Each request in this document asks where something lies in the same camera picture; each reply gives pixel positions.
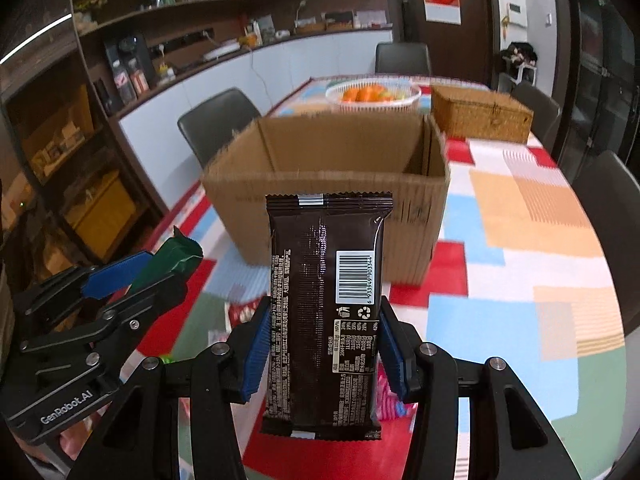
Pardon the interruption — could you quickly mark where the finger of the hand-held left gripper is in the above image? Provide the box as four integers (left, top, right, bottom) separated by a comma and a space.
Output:
20, 272, 190, 381
12, 251, 156, 333

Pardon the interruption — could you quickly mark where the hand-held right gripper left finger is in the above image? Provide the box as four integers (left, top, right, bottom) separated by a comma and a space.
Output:
67, 296, 273, 480

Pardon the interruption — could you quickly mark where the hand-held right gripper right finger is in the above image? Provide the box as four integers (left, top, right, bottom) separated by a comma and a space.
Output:
377, 295, 576, 480

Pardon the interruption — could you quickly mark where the dark green snack packet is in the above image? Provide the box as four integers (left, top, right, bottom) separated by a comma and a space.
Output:
129, 226, 204, 293

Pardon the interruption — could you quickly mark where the dark brown snack packet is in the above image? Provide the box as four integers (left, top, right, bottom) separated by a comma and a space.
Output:
260, 192, 394, 442

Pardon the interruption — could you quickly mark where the cardboard box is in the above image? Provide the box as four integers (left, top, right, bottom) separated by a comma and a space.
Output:
201, 112, 451, 288

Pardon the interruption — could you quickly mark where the red snack packet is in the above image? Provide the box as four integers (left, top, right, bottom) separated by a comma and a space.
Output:
227, 300, 261, 331

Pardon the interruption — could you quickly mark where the pink striped snack packet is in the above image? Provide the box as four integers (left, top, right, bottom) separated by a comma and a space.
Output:
375, 360, 416, 421

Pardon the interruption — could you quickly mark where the yellow plastic crate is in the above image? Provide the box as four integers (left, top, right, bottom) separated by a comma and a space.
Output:
65, 172, 138, 256

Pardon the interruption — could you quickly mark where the wooden shelf unit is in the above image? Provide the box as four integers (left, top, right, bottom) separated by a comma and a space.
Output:
0, 75, 166, 281

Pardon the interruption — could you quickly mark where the grey dining chair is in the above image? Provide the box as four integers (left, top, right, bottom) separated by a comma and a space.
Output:
570, 149, 640, 311
177, 87, 262, 168
375, 42, 432, 76
511, 81, 562, 153

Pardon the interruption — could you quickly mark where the clear bottle red label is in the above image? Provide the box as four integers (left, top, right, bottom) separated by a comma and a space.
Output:
111, 60, 136, 103

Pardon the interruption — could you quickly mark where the clear bottle orange label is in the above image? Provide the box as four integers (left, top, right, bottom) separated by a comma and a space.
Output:
127, 57, 151, 96

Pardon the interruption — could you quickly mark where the colourful patchwork tablecloth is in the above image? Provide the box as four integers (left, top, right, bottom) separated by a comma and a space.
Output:
115, 76, 628, 480

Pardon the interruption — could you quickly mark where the black water dispenser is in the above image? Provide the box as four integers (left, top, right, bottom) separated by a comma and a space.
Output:
104, 35, 157, 103

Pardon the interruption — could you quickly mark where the white plastic fruit basket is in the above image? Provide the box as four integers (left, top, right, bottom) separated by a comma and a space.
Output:
325, 79, 422, 113

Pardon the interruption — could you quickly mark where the woven wicker box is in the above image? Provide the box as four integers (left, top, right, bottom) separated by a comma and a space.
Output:
431, 85, 535, 144

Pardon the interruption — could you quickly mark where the pile of oranges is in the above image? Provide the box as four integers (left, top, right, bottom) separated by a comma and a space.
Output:
340, 86, 386, 103

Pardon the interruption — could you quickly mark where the white base cabinet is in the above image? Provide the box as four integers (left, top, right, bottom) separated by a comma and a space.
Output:
117, 30, 393, 181

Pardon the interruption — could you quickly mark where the white shoe rack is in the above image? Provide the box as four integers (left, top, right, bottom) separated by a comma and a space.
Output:
500, 42, 538, 93

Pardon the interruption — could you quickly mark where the dark brown door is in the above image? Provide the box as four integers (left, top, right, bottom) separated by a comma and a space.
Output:
387, 0, 493, 86

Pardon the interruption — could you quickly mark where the glass door cabinet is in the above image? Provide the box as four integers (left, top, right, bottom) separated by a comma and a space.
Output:
565, 0, 640, 176

